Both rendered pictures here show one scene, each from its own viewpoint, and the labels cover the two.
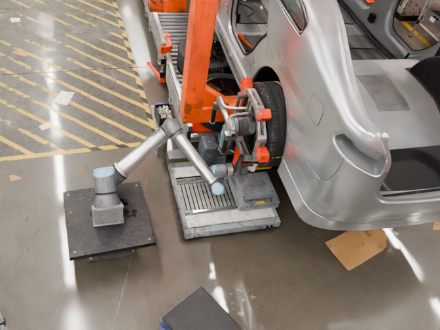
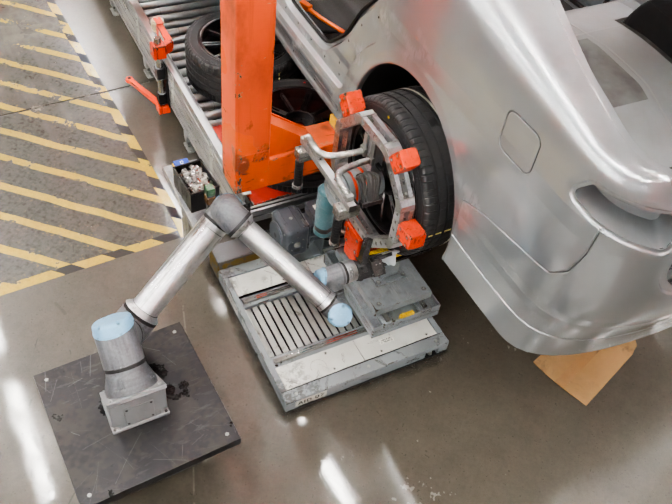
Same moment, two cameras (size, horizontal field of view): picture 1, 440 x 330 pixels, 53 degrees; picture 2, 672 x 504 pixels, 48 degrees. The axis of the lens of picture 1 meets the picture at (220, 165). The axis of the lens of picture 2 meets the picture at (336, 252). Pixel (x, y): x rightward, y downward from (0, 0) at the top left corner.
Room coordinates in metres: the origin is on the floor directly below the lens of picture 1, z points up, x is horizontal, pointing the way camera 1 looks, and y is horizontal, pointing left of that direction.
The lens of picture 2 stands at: (0.40, 0.33, 2.88)
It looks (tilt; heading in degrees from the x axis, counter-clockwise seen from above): 48 degrees down; 350
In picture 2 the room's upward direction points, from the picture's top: 9 degrees clockwise
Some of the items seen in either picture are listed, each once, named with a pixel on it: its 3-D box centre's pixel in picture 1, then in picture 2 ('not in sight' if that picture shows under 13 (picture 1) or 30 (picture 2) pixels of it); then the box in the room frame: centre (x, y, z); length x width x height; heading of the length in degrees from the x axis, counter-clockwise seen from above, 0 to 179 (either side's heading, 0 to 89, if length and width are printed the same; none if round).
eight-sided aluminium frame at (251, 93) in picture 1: (248, 126); (369, 181); (2.59, -0.15, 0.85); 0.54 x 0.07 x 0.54; 23
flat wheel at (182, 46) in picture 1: (207, 59); (244, 56); (4.10, 0.37, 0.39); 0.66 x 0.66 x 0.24
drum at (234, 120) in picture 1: (239, 126); (354, 185); (2.56, -0.09, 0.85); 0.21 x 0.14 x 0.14; 113
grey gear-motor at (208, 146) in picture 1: (221, 152); (314, 232); (2.86, 0.01, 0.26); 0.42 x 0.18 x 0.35; 113
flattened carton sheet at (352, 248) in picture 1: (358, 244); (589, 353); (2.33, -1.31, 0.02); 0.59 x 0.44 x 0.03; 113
